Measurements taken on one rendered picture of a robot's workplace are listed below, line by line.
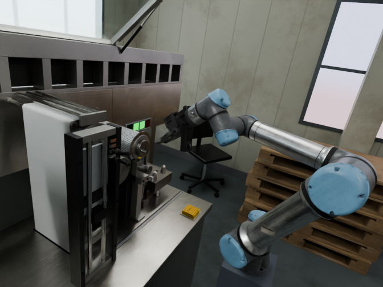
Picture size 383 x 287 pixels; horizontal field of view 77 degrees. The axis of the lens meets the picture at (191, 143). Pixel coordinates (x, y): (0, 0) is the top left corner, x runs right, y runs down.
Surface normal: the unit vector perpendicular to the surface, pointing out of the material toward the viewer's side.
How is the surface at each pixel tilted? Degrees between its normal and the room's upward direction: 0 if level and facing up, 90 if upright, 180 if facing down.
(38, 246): 0
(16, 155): 90
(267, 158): 90
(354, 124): 90
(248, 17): 90
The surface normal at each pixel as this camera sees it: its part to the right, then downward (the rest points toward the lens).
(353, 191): -0.65, 0.07
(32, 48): 0.87, 0.29
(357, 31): -0.44, 0.26
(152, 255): 0.15, -0.92
